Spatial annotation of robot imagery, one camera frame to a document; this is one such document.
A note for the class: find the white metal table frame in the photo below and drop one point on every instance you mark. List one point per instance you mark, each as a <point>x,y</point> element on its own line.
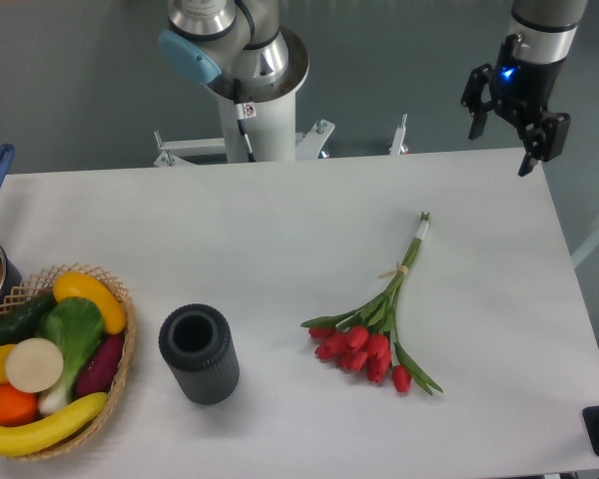
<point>309,146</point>

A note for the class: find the red tulip bouquet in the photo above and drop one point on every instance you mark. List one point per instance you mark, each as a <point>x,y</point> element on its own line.
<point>366,338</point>

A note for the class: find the yellow squash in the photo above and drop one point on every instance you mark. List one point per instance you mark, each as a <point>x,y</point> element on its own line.
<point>76,284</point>

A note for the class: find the dark green cucumber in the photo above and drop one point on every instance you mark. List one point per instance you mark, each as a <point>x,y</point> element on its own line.
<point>21,322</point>

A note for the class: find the green bok choy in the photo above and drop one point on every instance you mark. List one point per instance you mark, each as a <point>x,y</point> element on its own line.
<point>75,325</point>

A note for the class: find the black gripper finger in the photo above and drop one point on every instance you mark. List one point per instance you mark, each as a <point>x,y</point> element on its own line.
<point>544,140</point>
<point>471,99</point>

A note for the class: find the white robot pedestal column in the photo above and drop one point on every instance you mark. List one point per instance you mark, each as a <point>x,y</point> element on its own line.
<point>257,127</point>

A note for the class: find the purple sweet potato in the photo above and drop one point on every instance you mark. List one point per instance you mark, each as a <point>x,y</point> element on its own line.
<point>98,374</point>

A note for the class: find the woven wicker basket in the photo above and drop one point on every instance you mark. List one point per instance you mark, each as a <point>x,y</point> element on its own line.
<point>43,281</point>

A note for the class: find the dark grey ribbed vase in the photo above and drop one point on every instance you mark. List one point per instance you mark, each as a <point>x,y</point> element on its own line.
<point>197,344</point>

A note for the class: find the orange fruit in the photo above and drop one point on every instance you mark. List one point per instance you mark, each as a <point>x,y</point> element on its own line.
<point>17,408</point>

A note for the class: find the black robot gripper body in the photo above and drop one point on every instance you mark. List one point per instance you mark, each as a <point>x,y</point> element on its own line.
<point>520,90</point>

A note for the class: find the silver robot arm base joint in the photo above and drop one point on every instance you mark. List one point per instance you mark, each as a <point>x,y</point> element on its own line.
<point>239,49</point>

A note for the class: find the yellow banana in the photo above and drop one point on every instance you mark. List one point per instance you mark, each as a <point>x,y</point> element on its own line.
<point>39,435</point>

